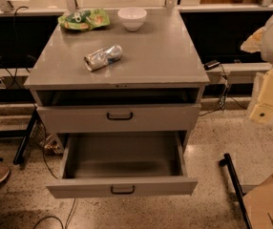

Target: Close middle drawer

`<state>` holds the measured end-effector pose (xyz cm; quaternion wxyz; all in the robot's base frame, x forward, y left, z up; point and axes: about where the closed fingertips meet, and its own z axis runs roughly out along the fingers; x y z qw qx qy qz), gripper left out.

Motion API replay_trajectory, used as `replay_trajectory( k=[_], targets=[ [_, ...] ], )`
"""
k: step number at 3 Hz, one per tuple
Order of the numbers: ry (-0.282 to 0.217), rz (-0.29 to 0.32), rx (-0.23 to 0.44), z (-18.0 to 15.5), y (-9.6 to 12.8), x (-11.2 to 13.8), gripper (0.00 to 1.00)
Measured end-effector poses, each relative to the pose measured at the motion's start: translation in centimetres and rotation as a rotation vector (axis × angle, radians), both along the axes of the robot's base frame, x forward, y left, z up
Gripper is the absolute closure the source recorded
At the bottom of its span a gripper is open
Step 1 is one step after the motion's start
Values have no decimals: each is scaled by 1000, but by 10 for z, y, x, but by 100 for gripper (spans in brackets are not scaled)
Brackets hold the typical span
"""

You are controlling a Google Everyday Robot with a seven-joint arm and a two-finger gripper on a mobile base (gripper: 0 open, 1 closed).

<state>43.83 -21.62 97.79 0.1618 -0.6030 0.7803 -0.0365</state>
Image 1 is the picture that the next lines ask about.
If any black floor cable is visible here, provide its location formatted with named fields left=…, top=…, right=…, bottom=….
left=31, top=124, right=77, bottom=229

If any cardboard box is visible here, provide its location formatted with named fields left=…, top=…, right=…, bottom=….
left=243, top=174, right=273, bottom=229

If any black cable right floor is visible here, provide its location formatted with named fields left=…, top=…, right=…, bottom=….
left=199, top=64, right=273, bottom=118

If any crushed silver can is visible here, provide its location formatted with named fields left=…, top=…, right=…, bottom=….
left=84, top=44, right=123, bottom=72

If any black metal stand leg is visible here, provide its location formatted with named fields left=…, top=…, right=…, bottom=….
left=219, top=153, right=253, bottom=229

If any white bowl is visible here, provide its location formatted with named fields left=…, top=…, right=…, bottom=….
left=117, top=7, right=147, bottom=31

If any black power adapter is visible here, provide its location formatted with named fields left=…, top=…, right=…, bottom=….
left=204, top=60, right=220, bottom=71

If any black table leg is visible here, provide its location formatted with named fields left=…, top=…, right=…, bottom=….
left=13, top=111, right=37, bottom=165

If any green chip bag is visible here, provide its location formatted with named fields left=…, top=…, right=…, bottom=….
left=57, top=9, right=110, bottom=31

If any grey drawer cabinet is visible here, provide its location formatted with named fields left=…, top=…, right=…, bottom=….
left=25, top=9, right=208, bottom=152

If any grey drawer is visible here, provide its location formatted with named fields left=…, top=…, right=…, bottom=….
left=47, top=132, right=198, bottom=198
left=37, top=104, right=200, bottom=133

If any grey top drawer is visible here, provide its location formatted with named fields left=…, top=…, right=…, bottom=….
left=37, top=104, right=200, bottom=133

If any brown shoe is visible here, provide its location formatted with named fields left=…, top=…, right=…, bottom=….
left=0, top=163, right=11, bottom=183

